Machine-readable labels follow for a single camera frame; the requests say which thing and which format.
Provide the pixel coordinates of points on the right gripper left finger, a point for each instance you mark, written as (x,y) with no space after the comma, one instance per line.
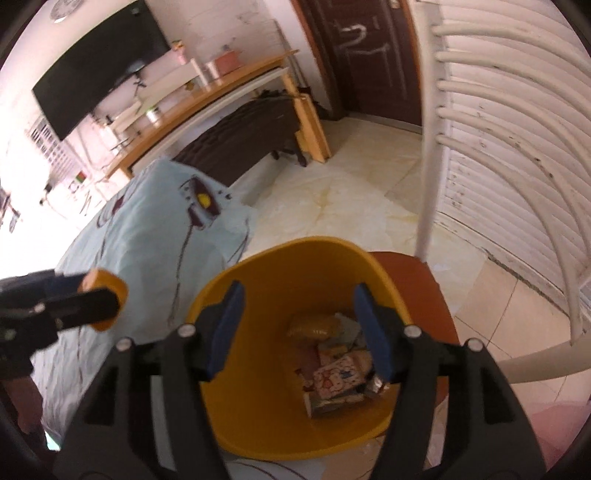
(111,435)

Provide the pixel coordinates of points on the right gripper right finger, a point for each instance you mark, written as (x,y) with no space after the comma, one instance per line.
(488,435)

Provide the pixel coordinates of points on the white patterned tissue pack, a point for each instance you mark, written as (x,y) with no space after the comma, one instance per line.
(338,377)

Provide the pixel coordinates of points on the orange trash bin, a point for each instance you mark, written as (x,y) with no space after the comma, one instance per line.
(256,403)

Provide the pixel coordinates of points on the person's left hand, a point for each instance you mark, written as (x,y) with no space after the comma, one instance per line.
(27,400)

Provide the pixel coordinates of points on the eye chart poster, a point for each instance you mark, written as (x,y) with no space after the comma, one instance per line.
(64,164)

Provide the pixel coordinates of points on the light blue patterned tablecloth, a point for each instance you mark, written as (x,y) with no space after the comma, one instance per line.
(166,234)

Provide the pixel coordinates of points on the white green jar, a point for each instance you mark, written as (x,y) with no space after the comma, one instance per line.
(154,115)

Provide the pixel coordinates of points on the white desktop shelf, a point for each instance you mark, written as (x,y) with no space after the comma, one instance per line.
(151,95)

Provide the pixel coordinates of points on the wooden desk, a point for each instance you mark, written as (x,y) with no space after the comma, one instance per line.
(206,103)

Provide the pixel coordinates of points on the orange storage box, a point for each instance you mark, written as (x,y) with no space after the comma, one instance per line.
(224,63)

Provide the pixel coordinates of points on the white chair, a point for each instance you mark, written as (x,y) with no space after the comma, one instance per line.
(545,352)

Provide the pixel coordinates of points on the dark brown door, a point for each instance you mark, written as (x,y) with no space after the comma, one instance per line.
(367,54)

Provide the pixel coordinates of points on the black wall television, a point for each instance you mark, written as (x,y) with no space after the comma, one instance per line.
(98,63)

